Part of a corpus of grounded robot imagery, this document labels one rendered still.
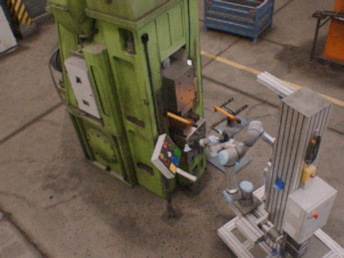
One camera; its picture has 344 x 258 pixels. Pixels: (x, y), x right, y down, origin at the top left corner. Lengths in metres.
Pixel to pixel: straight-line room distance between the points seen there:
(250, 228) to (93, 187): 2.27
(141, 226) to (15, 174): 2.05
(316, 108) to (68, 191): 3.39
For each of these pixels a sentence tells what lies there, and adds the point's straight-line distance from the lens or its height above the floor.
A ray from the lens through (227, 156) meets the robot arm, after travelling 2.98.
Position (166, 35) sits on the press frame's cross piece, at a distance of 3.38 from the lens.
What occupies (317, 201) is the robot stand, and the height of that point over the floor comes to 1.23.
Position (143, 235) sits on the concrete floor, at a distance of 4.29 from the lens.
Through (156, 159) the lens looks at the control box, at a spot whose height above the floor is 1.19.
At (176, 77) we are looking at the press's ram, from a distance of 3.45.
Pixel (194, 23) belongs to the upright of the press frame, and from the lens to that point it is 3.72.
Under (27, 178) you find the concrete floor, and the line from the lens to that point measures 5.34.
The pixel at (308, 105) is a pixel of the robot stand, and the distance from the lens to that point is 2.59.
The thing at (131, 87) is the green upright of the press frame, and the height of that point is 1.57.
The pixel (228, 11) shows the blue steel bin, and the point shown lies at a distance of 7.34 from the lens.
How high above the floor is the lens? 3.63
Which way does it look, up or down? 43 degrees down
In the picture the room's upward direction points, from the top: 7 degrees counter-clockwise
